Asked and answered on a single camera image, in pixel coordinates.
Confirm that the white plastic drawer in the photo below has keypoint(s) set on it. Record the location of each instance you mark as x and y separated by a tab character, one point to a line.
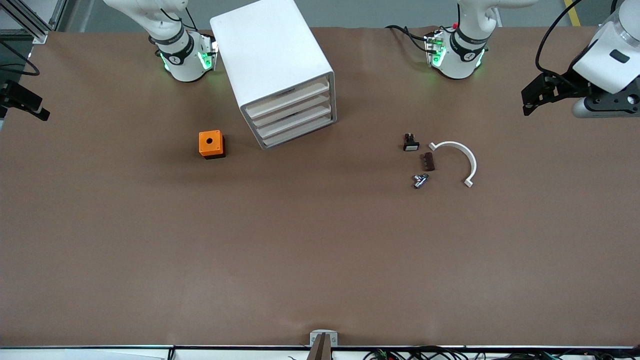
291	107
288	97
297	129
294	118

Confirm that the grey metal bracket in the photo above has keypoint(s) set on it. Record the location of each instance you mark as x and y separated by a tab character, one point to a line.
323	333

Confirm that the black white push-button switch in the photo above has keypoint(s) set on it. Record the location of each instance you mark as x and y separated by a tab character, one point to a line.
411	145

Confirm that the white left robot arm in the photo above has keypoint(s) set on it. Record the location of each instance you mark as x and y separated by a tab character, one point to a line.
457	60

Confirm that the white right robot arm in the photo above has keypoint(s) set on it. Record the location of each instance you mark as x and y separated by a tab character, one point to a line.
182	65

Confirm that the brown terminal block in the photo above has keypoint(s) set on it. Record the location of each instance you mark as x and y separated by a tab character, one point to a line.
428	162

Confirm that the white panel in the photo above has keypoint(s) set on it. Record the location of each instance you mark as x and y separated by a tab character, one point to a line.
75	355

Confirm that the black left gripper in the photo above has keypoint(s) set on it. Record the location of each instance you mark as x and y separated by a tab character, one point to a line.
568	84

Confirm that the silver metal fitting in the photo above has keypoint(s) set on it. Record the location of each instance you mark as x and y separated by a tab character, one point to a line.
420	181

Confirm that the white drawer cabinet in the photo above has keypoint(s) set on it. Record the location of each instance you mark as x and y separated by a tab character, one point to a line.
270	50

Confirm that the white curved plastic bracket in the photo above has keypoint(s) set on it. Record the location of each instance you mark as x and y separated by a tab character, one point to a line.
467	155

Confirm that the orange box with hole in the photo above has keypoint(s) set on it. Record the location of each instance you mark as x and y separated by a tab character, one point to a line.
210	142

